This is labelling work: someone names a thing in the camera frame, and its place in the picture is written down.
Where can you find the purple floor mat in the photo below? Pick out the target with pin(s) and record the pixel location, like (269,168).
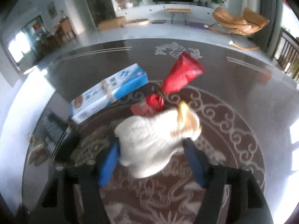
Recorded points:
(197,26)

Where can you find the grey curtain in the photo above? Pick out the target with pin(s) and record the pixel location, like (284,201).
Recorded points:
(266,16)

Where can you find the white television cabinet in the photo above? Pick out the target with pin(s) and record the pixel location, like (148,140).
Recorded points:
(144,11)

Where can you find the red tied plastic bag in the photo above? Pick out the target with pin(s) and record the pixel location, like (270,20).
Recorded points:
(182,74)

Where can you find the beige floor mat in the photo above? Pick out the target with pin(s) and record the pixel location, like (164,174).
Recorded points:
(137,22)

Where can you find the framed wall painting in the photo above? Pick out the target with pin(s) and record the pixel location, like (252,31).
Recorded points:
(51,9)

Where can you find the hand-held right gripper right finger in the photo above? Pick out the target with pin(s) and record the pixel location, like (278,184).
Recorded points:
(195,163)

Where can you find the brown cardboard box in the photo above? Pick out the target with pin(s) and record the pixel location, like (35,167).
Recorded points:
(111,23)

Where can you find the black cardboard box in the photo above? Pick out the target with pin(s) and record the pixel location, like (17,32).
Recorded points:
(56,135)

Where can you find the blue and white box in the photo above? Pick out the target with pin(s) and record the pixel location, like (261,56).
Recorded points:
(112,91)

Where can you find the orange lounge chair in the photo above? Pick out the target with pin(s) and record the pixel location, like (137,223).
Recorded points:
(233,23)

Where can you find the wooden side cabinet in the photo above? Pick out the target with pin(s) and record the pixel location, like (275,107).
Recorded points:
(65,29)

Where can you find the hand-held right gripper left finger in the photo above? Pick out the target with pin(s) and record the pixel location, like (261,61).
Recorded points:
(108,165)

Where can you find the dark wooden chair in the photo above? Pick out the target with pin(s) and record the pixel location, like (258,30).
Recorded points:
(287,53)

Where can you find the white plush toy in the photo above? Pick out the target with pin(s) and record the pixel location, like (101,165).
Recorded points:
(149,140)

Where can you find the black display cabinet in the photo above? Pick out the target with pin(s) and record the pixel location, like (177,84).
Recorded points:
(98,2)

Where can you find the grey floor mat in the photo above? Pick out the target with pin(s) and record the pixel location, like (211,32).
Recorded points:
(158,22)

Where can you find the wooden bench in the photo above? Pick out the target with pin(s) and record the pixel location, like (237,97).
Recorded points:
(178,10)

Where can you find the red flower arrangement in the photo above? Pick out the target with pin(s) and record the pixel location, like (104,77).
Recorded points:
(121,1)

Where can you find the small potted plant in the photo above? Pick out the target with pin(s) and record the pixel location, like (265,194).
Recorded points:
(199,0)

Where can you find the white round vase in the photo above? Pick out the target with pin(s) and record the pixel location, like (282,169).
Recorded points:
(128,5)

